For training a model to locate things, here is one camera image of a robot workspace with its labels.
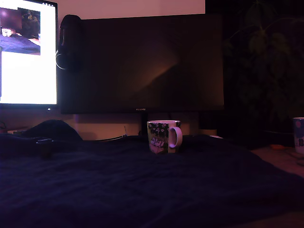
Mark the black monitor stand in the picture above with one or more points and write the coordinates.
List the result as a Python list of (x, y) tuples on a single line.
[(143, 126)]

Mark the white floral print mug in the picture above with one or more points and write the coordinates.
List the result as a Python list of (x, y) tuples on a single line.
[(161, 133)]

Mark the dark wide computer monitor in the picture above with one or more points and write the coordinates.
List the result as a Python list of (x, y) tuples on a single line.
[(154, 59)]

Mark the small white flat object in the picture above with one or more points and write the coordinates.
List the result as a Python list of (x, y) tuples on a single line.
[(216, 136)]

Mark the dark blue table cloth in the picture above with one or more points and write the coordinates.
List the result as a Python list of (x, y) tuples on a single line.
[(166, 190)]

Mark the black headphones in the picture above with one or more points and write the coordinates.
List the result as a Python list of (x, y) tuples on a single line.
[(71, 28)]

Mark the small orange object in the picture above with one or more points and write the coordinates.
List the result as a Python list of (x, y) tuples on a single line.
[(276, 146)]

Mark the lit computer monitor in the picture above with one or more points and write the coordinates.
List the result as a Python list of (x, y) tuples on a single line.
[(28, 76)]

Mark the green leafy house plant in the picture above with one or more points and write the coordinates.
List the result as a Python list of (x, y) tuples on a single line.
[(259, 40)]

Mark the small pale flat box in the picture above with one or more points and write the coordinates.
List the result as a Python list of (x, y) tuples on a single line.
[(14, 131)]

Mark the pale mug with dots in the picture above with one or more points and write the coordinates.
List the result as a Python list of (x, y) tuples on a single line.
[(299, 133)]

